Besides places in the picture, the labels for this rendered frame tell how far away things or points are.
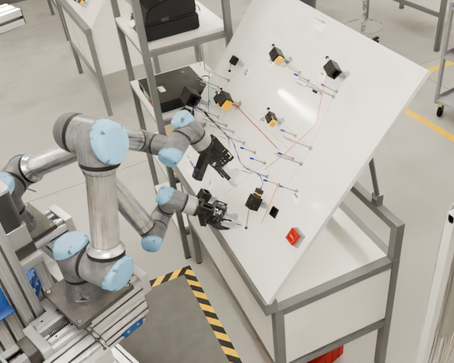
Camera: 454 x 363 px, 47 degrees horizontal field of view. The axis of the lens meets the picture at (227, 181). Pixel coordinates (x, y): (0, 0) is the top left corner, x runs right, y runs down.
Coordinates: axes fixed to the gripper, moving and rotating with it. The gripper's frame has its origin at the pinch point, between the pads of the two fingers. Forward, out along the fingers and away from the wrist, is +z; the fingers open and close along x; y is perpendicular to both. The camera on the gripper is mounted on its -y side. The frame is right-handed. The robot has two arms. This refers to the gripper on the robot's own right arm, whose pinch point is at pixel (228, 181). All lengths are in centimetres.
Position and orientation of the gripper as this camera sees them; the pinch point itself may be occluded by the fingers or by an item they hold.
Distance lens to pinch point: 201.6
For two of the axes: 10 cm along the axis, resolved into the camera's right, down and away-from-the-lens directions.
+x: -4.8, -3.8, 7.9
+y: 7.0, -7.1, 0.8
